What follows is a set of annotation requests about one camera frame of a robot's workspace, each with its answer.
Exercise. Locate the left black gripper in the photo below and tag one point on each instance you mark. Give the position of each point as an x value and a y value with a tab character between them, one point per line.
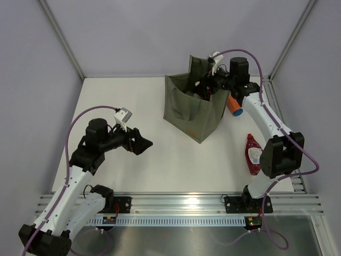
140	143

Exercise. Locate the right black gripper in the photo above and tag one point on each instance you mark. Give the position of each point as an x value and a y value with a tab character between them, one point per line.
209	79

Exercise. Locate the green pump bottle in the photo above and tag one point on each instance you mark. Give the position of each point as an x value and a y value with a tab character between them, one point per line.
190	93

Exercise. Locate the orange bottle blue base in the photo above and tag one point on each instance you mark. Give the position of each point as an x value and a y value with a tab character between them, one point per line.
233	106

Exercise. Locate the red bottle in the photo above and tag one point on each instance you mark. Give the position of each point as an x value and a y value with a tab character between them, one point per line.
253	151

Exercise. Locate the green bottle beige cap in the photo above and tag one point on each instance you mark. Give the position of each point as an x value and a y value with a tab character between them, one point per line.
199	90

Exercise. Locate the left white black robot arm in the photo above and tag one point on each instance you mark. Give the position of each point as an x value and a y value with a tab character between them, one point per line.
56	227

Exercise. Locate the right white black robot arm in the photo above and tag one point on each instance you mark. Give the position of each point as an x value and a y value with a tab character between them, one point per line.
281	154

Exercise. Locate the green canvas bag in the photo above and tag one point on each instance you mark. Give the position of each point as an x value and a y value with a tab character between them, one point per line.
195	117

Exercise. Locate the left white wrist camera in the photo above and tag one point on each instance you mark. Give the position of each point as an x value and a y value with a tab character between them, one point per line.
121	117

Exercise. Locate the aluminium mounting rail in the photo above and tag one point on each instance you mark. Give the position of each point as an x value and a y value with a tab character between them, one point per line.
206	204

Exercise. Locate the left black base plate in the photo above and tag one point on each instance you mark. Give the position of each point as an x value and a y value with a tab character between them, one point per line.
122	204

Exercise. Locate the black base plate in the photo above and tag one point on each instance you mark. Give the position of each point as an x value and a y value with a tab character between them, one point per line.
237	204
122	204

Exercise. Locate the white slotted cable duct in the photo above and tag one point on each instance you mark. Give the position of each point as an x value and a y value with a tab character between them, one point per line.
164	221

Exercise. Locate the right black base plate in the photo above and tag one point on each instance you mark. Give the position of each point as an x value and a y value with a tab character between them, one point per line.
237	204

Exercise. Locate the right aluminium frame post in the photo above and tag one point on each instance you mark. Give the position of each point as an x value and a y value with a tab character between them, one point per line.
292	38

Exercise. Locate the aluminium frame post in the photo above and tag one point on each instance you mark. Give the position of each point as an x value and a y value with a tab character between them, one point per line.
54	24
292	38

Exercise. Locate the left aluminium frame post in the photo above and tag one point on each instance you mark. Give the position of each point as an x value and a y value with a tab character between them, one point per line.
54	24

